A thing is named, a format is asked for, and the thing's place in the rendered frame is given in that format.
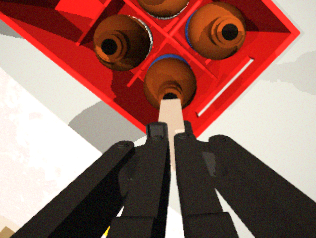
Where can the red bottle crate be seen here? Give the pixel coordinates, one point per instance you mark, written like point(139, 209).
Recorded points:
point(63, 30)

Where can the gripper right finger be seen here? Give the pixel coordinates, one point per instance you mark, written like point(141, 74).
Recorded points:
point(267, 204)

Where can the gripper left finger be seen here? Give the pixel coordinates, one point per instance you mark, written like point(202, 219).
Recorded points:
point(85, 208)

